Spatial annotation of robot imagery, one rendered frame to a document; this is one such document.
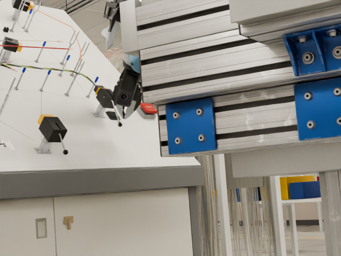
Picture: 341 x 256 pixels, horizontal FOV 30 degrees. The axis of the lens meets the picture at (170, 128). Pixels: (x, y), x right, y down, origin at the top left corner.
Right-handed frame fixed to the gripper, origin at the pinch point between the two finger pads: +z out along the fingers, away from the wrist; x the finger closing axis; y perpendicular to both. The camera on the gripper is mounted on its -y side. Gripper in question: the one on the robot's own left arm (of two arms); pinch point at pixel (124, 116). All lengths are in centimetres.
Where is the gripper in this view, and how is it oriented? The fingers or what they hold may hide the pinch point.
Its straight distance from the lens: 201.3
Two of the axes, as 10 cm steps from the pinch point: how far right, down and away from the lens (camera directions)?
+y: 2.3, -5.9, 7.7
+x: -9.6, -2.8, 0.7
